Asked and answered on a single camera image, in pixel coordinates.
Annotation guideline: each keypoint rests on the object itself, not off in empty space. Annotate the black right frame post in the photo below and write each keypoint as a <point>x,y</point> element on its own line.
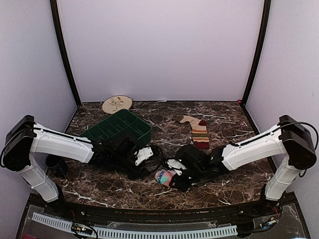
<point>258,50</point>

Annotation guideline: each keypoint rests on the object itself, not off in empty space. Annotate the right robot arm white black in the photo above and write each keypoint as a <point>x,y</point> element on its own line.
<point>290,138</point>

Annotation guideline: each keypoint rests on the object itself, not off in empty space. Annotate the green plastic divider tray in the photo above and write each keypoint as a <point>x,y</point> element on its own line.
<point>122,124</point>

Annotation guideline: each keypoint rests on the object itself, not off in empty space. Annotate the black frame post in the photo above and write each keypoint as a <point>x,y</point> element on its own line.
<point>63,51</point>
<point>258,50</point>

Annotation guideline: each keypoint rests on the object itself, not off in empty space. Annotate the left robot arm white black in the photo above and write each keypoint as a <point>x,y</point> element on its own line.
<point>28,137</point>

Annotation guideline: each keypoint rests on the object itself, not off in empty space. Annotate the small green circuit board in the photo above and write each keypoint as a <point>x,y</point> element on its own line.
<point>81,229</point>

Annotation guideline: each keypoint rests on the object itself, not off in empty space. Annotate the round embroidered plate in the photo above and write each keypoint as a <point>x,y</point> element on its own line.
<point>116,103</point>

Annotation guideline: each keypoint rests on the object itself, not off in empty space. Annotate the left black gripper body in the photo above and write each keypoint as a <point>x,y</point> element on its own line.
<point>119,161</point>

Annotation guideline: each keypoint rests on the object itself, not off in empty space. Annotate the dark blue cup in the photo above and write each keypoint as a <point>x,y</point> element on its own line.
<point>57,166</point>

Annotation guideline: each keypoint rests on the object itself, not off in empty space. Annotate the black front table rail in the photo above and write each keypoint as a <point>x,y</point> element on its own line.
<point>234,214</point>

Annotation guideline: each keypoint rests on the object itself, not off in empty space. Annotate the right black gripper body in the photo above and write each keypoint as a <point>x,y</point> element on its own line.
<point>196,172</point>

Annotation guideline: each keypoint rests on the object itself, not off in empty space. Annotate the black left frame post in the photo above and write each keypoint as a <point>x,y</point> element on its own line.
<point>63,51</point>

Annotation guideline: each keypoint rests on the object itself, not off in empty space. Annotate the pink sock with green patches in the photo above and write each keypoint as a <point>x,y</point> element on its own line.
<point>164,177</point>

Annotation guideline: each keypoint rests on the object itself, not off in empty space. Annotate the striped beige brown sock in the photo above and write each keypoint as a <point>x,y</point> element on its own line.
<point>199,132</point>

